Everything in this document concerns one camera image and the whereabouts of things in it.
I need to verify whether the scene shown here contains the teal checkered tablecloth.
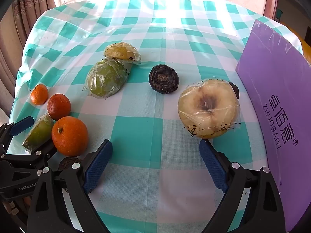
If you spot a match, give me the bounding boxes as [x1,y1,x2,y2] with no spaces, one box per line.
[8,0,304,233]

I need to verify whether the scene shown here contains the yellow fruit slice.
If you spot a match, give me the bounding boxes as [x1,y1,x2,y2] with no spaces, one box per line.
[103,42,142,65]

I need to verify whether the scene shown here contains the green fruit wedge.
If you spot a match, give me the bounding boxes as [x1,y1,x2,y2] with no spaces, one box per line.
[22,113,55,154]

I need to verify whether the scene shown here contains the purple cardboard box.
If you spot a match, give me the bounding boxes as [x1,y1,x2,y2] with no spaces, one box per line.
[235,19,311,233]

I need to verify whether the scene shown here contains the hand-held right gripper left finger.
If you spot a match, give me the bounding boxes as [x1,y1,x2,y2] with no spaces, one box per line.
[27,139,113,233]

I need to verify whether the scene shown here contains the green fruit half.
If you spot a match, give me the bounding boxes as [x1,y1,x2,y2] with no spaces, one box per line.
[83,59,132,99]

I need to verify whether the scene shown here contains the medium orange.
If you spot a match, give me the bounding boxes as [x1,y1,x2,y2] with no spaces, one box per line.
[47,93,72,121]

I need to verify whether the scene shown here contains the large orange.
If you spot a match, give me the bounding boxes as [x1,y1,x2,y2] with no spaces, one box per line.
[51,116,88,157]

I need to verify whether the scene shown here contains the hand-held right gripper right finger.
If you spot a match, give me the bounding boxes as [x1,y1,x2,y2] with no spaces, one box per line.
[199,139,286,233]

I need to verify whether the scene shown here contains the small orange tangerine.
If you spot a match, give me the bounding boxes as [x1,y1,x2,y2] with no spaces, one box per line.
[30,84,49,106]

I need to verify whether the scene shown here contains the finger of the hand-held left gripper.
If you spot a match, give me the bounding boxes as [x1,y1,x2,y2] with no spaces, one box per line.
[0,141,57,173]
[0,116,34,152]

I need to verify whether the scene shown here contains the pale apple half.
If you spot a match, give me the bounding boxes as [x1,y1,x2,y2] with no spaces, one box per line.
[178,78,241,139]

